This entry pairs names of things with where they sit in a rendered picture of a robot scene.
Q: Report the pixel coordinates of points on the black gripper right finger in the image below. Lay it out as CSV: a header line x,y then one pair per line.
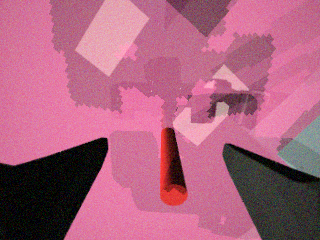
x,y
283,202

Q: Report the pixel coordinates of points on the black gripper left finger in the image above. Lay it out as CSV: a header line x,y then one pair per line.
x,y
40,199

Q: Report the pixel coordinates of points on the red peg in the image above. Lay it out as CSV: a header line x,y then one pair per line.
x,y
173,189

